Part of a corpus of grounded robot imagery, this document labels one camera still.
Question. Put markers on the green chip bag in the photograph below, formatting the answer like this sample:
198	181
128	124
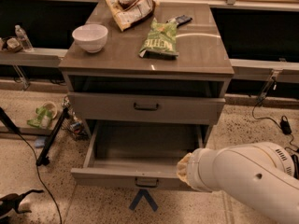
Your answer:
161	40

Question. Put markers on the clear plastic water bottle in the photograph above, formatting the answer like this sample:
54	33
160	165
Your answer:
23	38

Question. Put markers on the grey drawer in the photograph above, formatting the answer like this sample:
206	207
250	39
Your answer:
145	108
137	155

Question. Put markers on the left grey shelf rail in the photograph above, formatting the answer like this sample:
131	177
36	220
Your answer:
37	58

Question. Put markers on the grey drawer cabinet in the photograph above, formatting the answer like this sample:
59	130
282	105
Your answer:
202	68

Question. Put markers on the grey shelf rail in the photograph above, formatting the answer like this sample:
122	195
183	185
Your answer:
256	70
37	58

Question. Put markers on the white ceramic bowl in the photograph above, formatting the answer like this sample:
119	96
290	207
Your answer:
91	37

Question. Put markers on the dark blue snack wrapper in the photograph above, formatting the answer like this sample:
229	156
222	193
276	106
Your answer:
180	20

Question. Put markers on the right grey shelf rail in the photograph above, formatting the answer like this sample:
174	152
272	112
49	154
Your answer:
256	70

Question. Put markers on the black power adapter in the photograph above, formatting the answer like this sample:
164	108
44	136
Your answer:
285	125

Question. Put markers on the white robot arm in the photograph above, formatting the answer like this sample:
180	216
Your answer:
259	175

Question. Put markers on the wire basket with clutter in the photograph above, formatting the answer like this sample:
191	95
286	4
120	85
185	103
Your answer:
72	124

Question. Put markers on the small bowl on shelf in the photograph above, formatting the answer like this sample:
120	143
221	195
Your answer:
10	44

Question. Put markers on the beige crumpled chip bag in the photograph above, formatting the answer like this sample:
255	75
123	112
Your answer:
128	13

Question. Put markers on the black tripod leg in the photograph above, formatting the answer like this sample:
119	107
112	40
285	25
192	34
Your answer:
43	157

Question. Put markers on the green and white cloth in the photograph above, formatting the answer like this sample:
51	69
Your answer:
44	115

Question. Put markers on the dark object bottom left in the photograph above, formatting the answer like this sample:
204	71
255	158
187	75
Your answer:
13	200

